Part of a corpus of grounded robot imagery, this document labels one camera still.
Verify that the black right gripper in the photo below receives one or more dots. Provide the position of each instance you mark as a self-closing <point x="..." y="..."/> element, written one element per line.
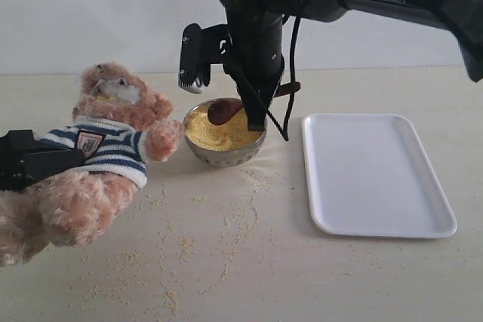
<point x="255" y="52"/>

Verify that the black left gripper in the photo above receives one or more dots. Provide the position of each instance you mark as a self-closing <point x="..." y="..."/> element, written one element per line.
<point x="22" y="165"/>

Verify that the dark red wooden spoon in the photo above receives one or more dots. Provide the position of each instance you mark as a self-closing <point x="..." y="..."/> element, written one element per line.
<point x="222" y="111"/>

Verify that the brown teddy bear striped sweater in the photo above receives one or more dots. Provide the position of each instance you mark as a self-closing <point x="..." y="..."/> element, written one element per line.
<point x="120" y="125"/>

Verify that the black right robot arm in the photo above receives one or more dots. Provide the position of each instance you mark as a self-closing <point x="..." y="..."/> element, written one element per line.
<point x="463" y="18"/>

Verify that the yellow millet grains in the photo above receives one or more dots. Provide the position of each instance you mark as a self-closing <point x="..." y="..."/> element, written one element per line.
<point x="230" y="136"/>

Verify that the metal bowl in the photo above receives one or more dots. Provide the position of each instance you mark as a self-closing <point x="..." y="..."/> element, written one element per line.
<point x="222" y="159"/>

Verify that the white plastic tray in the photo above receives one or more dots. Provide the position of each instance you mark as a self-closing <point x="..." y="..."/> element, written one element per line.
<point x="368" y="175"/>

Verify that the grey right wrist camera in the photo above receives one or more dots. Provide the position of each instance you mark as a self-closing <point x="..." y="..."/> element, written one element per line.
<point x="200" y="49"/>

